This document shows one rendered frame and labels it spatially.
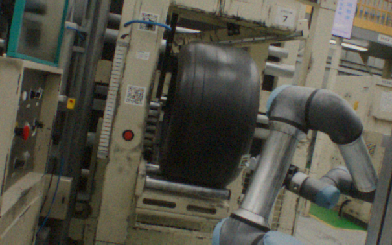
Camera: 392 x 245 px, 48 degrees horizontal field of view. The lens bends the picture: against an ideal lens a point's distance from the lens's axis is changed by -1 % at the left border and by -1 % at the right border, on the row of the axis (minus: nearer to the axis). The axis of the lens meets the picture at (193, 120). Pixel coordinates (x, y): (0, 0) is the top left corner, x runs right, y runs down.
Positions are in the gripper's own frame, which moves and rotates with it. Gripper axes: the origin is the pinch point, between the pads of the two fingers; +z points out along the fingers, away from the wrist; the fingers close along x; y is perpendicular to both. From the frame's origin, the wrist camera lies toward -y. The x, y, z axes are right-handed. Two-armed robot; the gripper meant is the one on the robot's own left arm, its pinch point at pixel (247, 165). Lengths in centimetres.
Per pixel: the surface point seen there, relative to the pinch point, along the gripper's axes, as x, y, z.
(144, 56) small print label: 12, 34, 46
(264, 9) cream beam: -52, 48, 37
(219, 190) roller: 3.8, -13.8, 9.5
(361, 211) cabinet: -387, -245, 95
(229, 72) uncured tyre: -1.5, 32.3, 13.7
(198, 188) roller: 10.4, -12.6, 14.9
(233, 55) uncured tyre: -10.0, 36.4, 19.1
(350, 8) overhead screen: -421, 0, 174
